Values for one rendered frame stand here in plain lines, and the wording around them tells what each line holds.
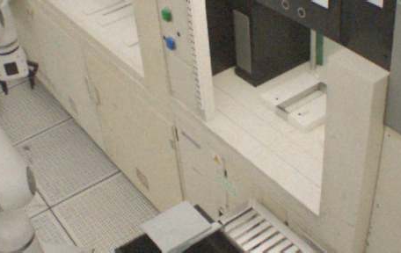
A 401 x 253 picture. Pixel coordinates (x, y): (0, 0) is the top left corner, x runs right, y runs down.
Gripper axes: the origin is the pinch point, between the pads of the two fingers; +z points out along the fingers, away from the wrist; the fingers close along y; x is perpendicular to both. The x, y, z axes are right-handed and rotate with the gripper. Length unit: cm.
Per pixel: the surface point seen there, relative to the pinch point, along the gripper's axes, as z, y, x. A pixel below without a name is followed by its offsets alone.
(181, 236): -7, 42, -81
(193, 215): -7, 46, -76
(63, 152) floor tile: 101, -9, 88
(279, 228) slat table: 25, 70, -58
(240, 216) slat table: 26, 61, -49
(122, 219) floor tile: 101, 19, 30
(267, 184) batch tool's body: 18, 70, -47
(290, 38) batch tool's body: 1, 92, 2
